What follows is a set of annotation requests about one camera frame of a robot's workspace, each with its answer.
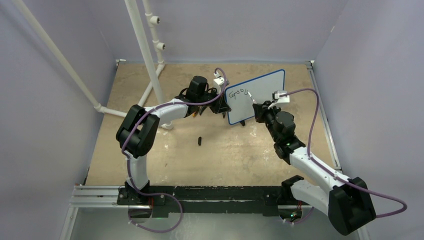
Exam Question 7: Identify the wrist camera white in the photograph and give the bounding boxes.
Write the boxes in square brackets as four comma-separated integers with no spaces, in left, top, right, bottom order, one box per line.
[213,76,226,94]
[267,90,290,109]

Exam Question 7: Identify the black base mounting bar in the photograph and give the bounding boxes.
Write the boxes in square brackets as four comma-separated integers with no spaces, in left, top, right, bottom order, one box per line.
[117,184,307,218]

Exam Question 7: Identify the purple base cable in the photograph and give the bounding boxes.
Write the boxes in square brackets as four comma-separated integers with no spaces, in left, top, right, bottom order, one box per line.
[127,192,184,234]
[282,205,316,226]

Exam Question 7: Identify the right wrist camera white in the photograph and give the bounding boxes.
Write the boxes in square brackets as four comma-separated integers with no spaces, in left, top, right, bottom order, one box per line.
[267,90,290,109]

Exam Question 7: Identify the white PVC pipe frame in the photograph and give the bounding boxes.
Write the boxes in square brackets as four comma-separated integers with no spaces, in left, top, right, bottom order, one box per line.
[11,0,175,131]

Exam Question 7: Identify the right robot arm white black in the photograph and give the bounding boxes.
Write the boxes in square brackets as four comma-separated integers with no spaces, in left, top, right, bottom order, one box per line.
[252,101,377,236]

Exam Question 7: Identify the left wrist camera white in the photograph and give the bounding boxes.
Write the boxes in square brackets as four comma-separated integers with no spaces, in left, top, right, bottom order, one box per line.
[213,76,226,94]

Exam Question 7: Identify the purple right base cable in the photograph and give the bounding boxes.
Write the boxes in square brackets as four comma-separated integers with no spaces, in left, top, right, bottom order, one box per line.
[282,205,316,226]

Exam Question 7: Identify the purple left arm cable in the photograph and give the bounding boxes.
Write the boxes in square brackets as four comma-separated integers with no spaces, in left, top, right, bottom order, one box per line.
[120,67,230,196]

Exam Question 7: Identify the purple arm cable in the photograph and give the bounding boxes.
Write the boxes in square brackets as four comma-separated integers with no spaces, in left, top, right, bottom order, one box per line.
[120,67,230,196]
[281,88,408,220]

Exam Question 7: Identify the white marker pen black cap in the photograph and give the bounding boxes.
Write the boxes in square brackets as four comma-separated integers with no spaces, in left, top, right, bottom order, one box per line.
[247,91,257,104]

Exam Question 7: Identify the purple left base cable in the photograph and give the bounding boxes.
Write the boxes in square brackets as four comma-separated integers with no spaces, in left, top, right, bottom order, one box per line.
[127,192,184,234]

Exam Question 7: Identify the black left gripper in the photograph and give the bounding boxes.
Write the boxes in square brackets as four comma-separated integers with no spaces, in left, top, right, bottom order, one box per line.
[197,87,231,115]

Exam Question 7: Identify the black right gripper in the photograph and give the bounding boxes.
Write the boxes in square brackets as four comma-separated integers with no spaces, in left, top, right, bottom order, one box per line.
[254,100,283,143]

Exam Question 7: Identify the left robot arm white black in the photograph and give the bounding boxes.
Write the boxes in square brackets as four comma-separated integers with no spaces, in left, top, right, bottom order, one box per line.
[115,73,230,205]

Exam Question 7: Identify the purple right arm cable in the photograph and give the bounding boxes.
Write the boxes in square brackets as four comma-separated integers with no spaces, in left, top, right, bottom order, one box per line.
[281,88,408,220]

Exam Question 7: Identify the blue framed whiteboard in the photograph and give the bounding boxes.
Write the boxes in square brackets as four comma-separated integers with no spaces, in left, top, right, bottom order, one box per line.
[225,69,286,125]

